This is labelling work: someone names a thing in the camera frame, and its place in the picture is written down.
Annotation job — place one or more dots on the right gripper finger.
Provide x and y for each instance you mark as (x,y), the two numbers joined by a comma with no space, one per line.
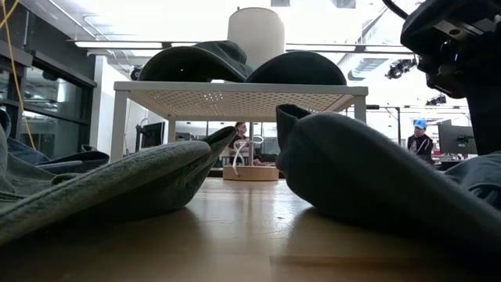
(487,121)

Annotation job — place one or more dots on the grey olive baseball cap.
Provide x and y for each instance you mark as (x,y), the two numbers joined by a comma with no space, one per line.
(372,176)

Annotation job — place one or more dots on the dark green baseball cap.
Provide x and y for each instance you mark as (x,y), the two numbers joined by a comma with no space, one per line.
(188,64)
(117,180)

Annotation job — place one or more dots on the blue denim baseball cap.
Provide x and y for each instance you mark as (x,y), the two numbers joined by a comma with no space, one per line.
(70,160)

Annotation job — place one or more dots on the black monitor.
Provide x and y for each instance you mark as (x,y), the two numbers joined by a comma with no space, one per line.
(153,135)
(454,139)

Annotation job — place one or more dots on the black track light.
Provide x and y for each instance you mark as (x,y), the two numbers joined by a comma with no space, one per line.
(399,68)
(436,100)

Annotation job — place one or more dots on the person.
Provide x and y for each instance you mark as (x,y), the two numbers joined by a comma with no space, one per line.
(420,145)
(240,129)

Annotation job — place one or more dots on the long ceiling light strip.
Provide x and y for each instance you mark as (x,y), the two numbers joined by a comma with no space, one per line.
(117,44)
(352,48)

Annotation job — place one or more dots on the white cylindrical bin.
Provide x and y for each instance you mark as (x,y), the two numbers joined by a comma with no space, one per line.
(258,27)

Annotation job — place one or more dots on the white perforated metal shelf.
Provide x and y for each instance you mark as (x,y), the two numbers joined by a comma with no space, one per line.
(235,87)

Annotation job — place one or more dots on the black ceiling spotlight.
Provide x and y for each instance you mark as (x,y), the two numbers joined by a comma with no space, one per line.
(135,74)

